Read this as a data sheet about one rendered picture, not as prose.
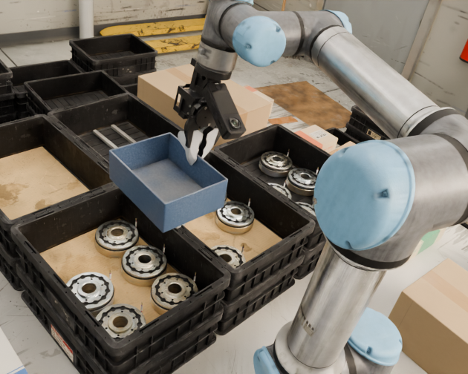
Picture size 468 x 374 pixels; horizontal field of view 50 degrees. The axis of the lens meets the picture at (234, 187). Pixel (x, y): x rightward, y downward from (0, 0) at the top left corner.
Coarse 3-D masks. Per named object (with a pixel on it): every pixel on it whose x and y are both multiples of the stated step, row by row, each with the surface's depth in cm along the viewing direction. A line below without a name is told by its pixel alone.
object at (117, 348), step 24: (96, 192) 121; (48, 216) 112; (24, 240) 104; (192, 240) 112; (48, 264) 100; (216, 264) 108; (216, 288) 102; (168, 312) 95; (96, 336) 91; (144, 336) 91
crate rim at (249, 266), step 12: (216, 156) 142; (240, 168) 139; (252, 180) 135; (288, 204) 129; (300, 216) 126; (180, 228) 115; (312, 228) 124; (288, 240) 118; (264, 252) 113; (276, 252) 115; (228, 264) 108; (252, 264) 109; (240, 276) 108
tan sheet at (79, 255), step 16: (80, 240) 121; (48, 256) 115; (64, 256) 116; (80, 256) 117; (96, 256) 118; (64, 272) 112; (80, 272) 113; (112, 272) 114; (176, 272) 117; (128, 288) 111; (144, 288) 112; (144, 304) 108
